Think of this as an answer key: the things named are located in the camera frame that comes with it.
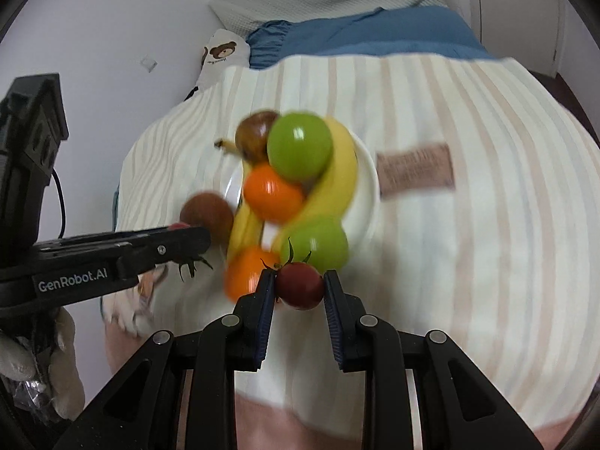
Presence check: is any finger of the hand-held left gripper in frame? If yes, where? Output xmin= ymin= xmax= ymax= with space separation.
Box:
xmin=112 ymin=226 xmax=212 ymax=278

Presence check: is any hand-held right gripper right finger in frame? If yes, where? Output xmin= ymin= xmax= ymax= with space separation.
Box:
xmin=323 ymin=269 xmax=547 ymax=450

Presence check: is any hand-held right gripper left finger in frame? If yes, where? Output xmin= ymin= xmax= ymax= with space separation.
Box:
xmin=51 ymin=269 xmax=277 ymax=450

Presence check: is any small red tomato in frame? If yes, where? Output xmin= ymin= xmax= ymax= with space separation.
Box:
xmin=168 ymin=222 xmax=214 ymax=282

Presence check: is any dark red tomato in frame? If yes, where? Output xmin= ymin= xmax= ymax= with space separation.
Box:
xmin=274 ymin=239 xmax=326 ymax=311

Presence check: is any brown red plum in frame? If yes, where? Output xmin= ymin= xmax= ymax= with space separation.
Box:
xmin=179 ymin=191 xmax=234 ymax=245

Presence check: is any orange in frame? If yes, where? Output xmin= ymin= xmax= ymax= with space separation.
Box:
xmin=224 ymin=246 xmax=281 ymax=305
xmin=243 ymin=164 xmax=306 ymax=224

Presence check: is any yellow banana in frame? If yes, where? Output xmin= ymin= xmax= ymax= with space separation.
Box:
xmin=214 ymin=138 xmax=266 ymax=263
xmin=272 ymin=115 xmax=359 ymax=254

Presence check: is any green apple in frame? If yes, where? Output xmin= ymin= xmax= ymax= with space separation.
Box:
xmin=266 ymin=111 xmax=333 ymax=183
xmin=280 ymin=216 xmax=350 ymax=273

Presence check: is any white plate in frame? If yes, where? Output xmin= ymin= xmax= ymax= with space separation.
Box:
xmin=222 ymin=129 xmax=380 ymax=263

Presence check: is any dark plum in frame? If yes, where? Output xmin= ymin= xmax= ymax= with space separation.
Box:
xmin=235 ymin=111 xmax=281 ymax=166

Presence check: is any person's left hand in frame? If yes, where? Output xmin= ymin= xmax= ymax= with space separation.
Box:
xmin=0 ymin=307 xmax=86 ymax=422

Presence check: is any striped cat print blanket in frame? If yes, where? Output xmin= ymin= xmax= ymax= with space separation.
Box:
xmin=98 ymin=51 xmax=600 ymax=450

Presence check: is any brown fabric label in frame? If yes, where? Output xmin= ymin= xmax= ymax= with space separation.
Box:
xmin=376 ymin=143 xmax=455 ymax=198

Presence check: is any bear print pillow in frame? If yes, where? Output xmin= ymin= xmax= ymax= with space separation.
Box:
xmin=183 ymin=28 xmax=251 ymax=102

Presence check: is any blue blanket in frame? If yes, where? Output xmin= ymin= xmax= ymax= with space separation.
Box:
xmin=246 ymin=6 xmax=498 ymax=70

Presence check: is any white cabinet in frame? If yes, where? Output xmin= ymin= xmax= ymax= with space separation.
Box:
xmin=473 ymin=0 xmax=566 ymax=78

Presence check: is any black cable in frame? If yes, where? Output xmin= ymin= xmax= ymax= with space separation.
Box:
xmin=49 ymin=168 xmax=67 ymax=240

